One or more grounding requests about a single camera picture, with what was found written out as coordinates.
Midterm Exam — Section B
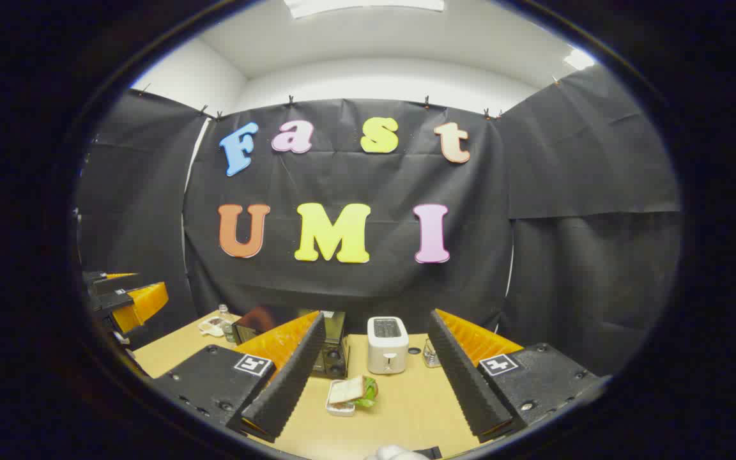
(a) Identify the ceiling light panel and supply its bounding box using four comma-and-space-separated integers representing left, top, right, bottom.
563, 48, 597, 71
284, 0, 445, 19

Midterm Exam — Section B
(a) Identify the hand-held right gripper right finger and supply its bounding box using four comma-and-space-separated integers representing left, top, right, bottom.
427, 309, 613, 443

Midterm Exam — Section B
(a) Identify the white cloth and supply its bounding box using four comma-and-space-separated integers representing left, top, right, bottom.
365, 444, 429, 460

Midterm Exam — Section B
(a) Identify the black backdrop cloth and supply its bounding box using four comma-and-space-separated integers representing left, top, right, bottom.
75, 64, 682, 378

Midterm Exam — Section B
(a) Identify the black electric oven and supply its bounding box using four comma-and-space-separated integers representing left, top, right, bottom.
233, 307, 350, 380

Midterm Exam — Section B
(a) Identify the white toaster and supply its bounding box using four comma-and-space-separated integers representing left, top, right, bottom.
367, 316, 410, 375

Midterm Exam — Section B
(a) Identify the sandwich with lettuce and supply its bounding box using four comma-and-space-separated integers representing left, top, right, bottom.
330, 375, 379, 410

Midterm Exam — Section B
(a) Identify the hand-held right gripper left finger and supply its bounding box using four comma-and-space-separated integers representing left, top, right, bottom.
151, 311, 328, 443

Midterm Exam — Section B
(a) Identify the white rectangular tray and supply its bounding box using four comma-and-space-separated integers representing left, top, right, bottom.
325, 380, 359, 417

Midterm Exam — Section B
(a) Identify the clear plastic water bottle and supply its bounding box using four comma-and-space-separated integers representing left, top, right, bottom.
217, 304, 238, 343

